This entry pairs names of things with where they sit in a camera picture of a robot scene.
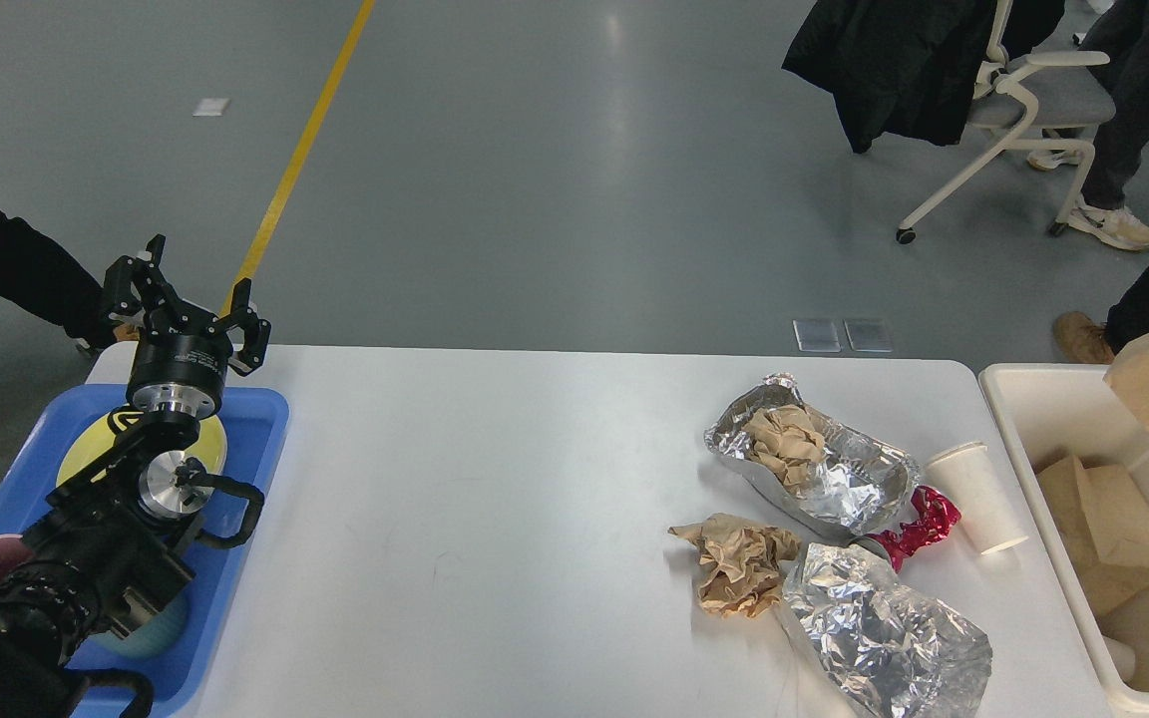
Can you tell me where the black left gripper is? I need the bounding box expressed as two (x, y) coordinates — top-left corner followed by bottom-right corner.
(102, 236), (272, 419)

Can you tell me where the yellow plate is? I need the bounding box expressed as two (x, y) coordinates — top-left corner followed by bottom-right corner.
(55, 406), (228, 487)

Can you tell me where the green grey mug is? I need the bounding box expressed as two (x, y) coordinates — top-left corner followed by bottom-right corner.
(90, 592), (191, 659)

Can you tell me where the paper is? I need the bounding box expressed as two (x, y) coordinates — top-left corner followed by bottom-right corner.
(742, 406), (826, 497)

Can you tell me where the aluminium foil sheet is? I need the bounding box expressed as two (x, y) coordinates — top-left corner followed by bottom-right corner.
(705, 373), (925, 539)
(774, 542), (993, 717)

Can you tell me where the white paper cup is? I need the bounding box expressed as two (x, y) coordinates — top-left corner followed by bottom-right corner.
(925, 441), (1027, 555)

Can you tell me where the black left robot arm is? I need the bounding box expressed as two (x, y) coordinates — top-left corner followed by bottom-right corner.
(0, 236), (272, 717)

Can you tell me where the person in black clothes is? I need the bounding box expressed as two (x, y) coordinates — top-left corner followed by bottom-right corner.
(0, 209), (140, 353)

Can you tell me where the crumpled brown paper ball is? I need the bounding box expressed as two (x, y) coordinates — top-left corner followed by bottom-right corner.
(668, 514), (804, 618)

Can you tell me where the black jacket on chair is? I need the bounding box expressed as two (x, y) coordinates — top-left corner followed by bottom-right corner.
(782, 0), (1067, 156)

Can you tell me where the red foil wrapper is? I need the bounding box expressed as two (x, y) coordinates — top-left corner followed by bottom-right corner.
(865, 486), (961, 572)

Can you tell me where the white office chair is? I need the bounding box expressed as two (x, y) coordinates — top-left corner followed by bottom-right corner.
(897, 1), (1115, 244)

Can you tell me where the tan boot right side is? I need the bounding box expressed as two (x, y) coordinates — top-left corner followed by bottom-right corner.
(1052, 312), (1115, 365)

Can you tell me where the white plastic bin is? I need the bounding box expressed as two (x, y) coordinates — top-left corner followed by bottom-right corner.
(979, 364), (1149, 717)

